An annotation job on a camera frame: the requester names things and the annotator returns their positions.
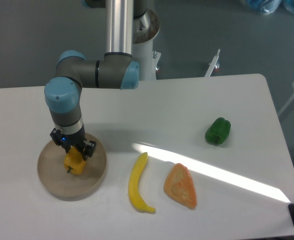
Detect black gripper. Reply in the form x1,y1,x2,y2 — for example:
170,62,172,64
50,127,97,160

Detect yellow bell pepper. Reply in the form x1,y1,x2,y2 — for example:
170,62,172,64
64,147,86,175

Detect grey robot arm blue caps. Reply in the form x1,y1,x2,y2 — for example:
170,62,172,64
44,0,146,160

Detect beige round plate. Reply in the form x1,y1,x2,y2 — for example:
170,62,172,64
37,133,107,201

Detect green bell pepper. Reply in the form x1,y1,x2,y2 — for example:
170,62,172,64
205,117,231,145

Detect yellow banana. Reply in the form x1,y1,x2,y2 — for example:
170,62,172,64
128,152,156,214

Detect orange bread slice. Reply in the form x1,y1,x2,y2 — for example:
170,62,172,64
163,163,197,209

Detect white stand leg right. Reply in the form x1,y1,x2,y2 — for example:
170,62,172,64
204,48,221,78

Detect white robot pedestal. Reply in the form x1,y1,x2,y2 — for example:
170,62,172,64
132,9,161,81

